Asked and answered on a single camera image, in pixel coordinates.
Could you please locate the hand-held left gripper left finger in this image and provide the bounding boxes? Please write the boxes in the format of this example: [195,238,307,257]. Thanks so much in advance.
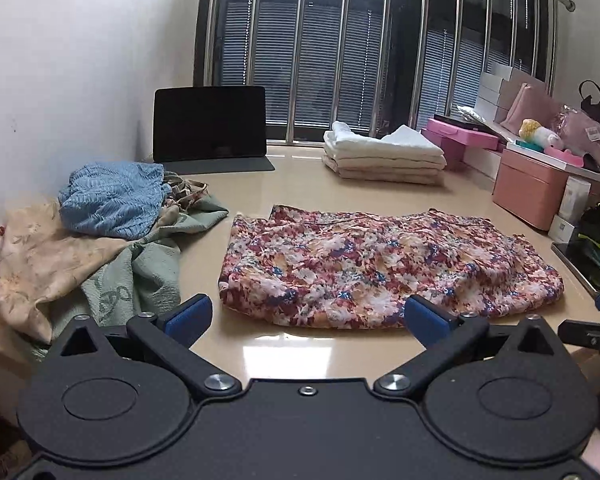
[57,294,244,404]

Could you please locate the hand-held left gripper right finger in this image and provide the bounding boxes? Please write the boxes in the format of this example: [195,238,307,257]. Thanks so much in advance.
[372,294,564,404]

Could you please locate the red floral garment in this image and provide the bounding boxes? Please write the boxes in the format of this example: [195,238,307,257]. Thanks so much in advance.
[217,203,566,332]

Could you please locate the green patterned cloth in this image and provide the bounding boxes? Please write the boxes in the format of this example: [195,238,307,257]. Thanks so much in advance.
[29,194,230,362]

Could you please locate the small white box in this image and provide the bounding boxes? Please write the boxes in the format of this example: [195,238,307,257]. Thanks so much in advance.
[546,214,577,244]

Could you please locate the salmon pink storage box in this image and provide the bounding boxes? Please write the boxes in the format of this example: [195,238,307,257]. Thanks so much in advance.
[491,147,569,232]

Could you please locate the blue knit sweater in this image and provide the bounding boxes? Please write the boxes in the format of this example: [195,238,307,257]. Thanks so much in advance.
[58,161,173,241]

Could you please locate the pink plastic toy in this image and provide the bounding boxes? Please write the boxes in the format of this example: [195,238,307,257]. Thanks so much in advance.
[544,147,584,167]

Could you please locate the white flat board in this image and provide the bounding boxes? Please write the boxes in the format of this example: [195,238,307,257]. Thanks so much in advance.
[505,140,600,183]

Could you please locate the beige floral cloth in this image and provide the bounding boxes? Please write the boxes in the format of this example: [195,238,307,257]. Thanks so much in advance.
[0,199,182,345]

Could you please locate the beige folded garment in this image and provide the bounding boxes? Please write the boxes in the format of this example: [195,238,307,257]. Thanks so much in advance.
[323,154,446,176]

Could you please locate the plastic wrapped pink garment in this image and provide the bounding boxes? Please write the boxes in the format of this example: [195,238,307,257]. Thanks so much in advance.
[559,104,600,172]

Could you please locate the cream folded garment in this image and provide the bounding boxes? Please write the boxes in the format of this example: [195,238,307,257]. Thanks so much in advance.
[323,137,447,165]

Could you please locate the white folded garment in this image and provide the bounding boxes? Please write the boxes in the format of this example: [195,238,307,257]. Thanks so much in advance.
[379,124,445,157]

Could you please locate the bright pink box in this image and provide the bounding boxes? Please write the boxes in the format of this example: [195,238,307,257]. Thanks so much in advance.
[424,117,502,172]

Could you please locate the yellow white plush toy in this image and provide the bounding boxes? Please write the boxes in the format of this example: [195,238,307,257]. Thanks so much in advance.
[518,118,567,152]

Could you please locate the black tablet with keyboard cover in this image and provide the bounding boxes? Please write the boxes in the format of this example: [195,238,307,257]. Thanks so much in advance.
[152,85,276,177]

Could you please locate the black handbag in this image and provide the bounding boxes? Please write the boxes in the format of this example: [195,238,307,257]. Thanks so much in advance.
[576,79,600,132]

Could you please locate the black flat box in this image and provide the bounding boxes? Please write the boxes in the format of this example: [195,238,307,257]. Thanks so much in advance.
[431,113,499,136]

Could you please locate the white folded towel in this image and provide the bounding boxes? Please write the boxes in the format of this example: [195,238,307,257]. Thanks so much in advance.
[324,120,363,145]

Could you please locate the clear plastic bag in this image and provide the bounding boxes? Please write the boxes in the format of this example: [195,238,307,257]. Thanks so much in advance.
[454,104,487,127]

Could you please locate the stack of white boxes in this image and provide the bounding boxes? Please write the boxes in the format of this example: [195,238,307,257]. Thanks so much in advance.
[474,61,531,122]

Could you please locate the window blinds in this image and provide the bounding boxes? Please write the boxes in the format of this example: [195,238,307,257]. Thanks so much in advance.
[214,0,487,134]

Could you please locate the window metal bars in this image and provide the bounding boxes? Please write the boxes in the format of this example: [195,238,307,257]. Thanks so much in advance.
[204,0,557,147]

